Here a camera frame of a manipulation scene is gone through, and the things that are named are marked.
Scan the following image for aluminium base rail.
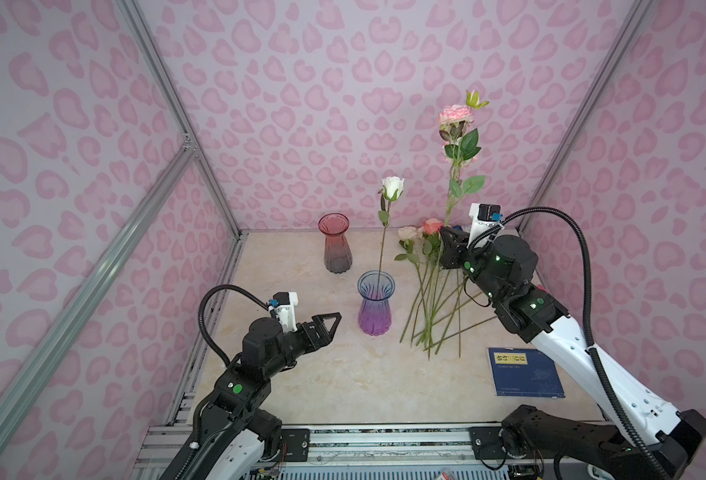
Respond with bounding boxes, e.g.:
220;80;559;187
130;419;648;480

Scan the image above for purple blue glass vase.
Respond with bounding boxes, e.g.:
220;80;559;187
358;270;396;336

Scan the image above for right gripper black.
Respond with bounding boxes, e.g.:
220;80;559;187
438;224;512;304

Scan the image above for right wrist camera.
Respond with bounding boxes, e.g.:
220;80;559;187
468;203;503;249

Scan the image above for cream rose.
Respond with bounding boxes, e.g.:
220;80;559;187
394;226;433;342

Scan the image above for red grey glass vase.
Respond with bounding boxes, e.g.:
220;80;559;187
318;213;353;274

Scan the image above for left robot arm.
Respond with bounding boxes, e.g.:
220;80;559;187
161;312;342;479

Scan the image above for blue booklet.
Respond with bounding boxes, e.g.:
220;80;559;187
489;348;566;399

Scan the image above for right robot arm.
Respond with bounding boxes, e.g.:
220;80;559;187
440;227;706;479

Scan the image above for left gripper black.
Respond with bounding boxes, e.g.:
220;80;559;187
263;310;340;383

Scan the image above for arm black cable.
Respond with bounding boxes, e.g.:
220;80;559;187
197;283;270;367
478;206;672;480

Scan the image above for pink white rose with bud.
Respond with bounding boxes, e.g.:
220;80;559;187
438;91;489;226

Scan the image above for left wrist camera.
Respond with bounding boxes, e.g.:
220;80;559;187
269;292;299;333

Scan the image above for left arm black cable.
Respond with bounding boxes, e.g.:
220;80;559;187
197;283;270;367

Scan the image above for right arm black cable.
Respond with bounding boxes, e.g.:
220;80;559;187
478;206;672;480

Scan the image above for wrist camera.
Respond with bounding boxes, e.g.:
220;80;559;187
269;292;299;333
468;203;503;249

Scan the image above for coral pink rose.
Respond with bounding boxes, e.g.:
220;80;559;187
412;218;443;352

